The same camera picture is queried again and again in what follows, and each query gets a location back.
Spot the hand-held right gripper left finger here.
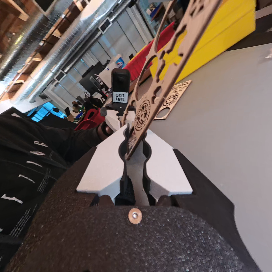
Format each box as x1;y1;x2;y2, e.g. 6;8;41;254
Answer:
76;124;130;205

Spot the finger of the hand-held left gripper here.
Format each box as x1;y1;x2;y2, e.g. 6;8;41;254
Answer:
123;109;136;126
106;109;124;132

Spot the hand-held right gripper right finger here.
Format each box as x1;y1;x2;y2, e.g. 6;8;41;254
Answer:
143;128;193;206

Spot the wooden sheet with large gears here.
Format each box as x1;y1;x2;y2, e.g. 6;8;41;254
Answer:
153;80;193;121

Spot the wooden sheet with round holes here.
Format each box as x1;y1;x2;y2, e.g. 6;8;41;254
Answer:
121;0;223;160

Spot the person's left forearm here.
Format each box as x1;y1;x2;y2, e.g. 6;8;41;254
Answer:
46;126;102;164

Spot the grey desk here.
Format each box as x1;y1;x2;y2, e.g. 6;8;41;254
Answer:
136;42;272;272

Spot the person's left hand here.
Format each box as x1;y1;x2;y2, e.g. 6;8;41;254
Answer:
97;121;112;141

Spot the white box with blue label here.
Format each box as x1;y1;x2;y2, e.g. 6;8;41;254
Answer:
99;54;128;85

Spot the red plastic bin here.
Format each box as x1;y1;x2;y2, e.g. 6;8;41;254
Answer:
127;21;176;82

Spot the black monitor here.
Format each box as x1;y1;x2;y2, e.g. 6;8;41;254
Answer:
80;62;111;90

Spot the person's black printed shirt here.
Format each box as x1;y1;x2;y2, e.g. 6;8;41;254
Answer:
0;115;74;272

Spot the yellow plastic bin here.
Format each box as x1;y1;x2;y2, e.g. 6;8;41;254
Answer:
150;0;256;80

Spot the silver ventilation duct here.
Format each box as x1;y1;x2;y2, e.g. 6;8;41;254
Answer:
0;0;70;79
13;0;128;104

